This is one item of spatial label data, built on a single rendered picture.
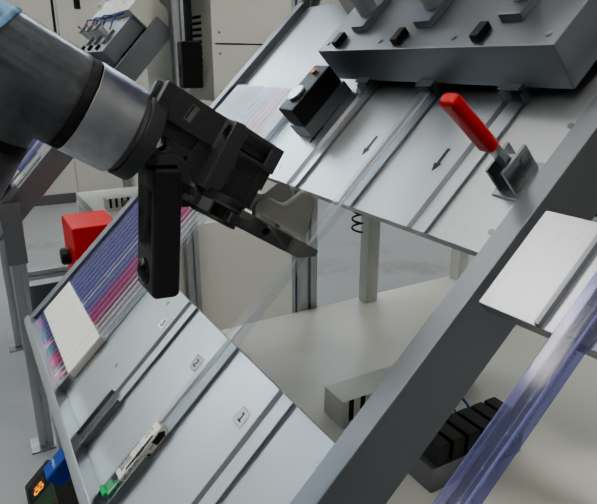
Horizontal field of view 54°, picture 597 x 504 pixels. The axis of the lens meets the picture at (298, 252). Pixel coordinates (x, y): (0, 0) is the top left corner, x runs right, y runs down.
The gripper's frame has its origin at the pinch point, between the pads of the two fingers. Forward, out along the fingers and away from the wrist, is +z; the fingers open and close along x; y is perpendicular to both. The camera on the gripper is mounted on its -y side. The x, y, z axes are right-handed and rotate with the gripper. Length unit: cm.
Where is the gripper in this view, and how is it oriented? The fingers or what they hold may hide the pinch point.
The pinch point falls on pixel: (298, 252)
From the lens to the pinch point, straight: 58.0
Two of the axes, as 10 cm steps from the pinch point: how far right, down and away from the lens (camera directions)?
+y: 4.7, -8.8, -0.1
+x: -5.0, -2.7, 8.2
